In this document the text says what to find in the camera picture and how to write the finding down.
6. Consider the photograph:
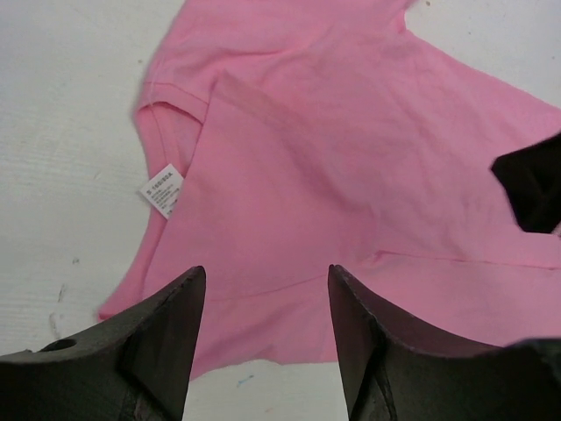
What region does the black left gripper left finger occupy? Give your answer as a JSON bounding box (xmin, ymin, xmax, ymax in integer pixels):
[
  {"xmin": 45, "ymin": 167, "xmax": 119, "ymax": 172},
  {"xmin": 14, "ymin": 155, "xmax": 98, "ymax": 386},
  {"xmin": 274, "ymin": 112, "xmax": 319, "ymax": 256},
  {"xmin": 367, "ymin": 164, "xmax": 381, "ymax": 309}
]
[{"xmin": 1, "ymin": 267, "xmax": 206, "ymax": 420}]

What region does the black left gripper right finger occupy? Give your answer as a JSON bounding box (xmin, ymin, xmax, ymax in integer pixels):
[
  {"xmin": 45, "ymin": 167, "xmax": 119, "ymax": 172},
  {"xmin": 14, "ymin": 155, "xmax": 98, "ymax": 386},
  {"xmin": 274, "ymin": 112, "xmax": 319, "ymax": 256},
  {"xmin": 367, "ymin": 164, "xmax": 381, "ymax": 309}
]
[{"xmin": 328, "ymin": 265, "xmax": 560, "ymax": 420}]

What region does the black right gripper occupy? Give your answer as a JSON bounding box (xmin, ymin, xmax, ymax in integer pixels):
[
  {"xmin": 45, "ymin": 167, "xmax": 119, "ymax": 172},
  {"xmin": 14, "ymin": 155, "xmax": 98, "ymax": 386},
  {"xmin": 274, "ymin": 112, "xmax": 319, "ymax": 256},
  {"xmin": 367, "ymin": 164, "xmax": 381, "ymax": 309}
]
[{"xmin": 491, "ymin": 133, "xmax": 560, "ymax": 234}]

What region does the pink t-shirt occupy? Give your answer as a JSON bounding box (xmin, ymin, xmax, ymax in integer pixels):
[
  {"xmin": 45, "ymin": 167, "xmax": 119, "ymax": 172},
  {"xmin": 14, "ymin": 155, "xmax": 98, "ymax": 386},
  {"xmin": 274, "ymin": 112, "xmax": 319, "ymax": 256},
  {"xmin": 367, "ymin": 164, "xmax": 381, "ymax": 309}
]
[{"xmin": 99, "ymin": 1, "xmax": 560, "ymax": 376}]

